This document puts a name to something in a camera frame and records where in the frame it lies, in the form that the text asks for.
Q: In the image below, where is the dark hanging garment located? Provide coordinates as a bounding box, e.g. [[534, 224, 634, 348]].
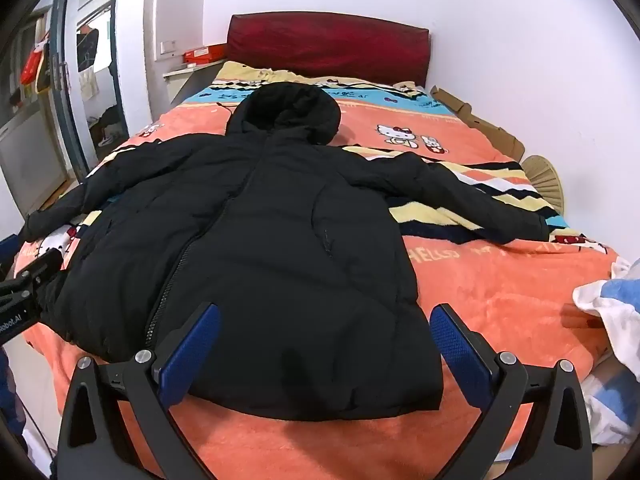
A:
[[76, 25, 101, 75]]

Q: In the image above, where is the woven hand fan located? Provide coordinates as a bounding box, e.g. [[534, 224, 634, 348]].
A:
[[521, 155, 566, 216]]

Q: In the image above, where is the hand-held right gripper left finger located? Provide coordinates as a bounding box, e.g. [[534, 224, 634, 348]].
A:
[[58, 302, 222, 480]]

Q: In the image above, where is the white bedside shelf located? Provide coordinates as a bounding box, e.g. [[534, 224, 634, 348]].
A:
[[163, 59, 227, 107]]

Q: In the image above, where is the white and blue cloth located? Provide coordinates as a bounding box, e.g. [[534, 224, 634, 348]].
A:
[[571, 258, 640, 446]]

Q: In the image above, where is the dark red headboard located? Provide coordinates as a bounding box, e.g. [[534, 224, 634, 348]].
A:
[[226, 11, 432, 87]]

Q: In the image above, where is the red flat box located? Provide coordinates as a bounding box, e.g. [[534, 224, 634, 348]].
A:
[[182, 45, 228, 64]]

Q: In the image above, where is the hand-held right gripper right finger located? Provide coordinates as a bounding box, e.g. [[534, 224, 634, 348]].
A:
[[429, 302, 594, 480]]

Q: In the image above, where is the black hooded puffer jacket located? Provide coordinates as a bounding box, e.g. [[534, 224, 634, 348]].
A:
[[20, 83, 551, 422]]

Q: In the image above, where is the blue patterned cloth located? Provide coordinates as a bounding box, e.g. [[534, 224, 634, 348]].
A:
[[0, 347, 23, 461]]

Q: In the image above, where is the brown cardboard sheet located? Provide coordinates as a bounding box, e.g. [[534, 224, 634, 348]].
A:
[[430, 85, 526, 160]]

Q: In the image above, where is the orange cartoon printed blanket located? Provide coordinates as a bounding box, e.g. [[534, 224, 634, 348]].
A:
[[14, 60, 632, 480]]

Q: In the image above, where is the blue door frame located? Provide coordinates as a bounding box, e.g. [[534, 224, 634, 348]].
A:
[[47, 0, 132, 187]]

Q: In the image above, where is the grey cabinet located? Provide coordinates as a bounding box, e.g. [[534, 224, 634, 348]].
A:
[[0, 104, 68, 213]]

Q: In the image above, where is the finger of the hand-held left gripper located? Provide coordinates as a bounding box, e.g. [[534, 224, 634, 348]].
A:
[[15, 249, 65, 292]]

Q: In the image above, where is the red hanging bag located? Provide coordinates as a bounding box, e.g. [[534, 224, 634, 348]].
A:
[[20, 35, 51, 92]]

